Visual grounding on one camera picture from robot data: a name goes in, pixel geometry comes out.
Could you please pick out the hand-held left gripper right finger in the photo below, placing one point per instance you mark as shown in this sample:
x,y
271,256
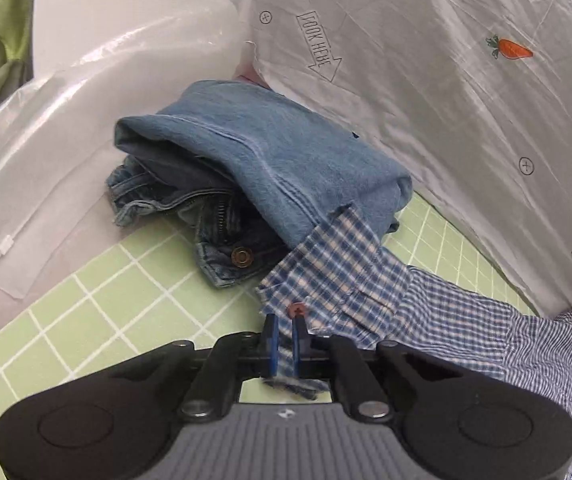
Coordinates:
x,y
298,347

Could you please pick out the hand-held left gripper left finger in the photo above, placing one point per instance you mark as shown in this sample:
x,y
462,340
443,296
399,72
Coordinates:
x,y
270,346

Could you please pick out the blue plaid shirt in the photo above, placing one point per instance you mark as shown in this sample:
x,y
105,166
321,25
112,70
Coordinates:
x,y
345,265

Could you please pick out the green grid bed sheet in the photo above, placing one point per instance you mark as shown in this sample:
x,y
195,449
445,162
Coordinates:
x,y
91,300

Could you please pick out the blue denim jeans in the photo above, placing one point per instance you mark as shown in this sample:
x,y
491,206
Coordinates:
x,y
291,150

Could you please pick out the clear plastic bag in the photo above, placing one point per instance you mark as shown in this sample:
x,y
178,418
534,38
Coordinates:
x,y
66,150

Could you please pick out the white carrot print sheet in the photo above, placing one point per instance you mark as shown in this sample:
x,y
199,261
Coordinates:
x,y
415,60

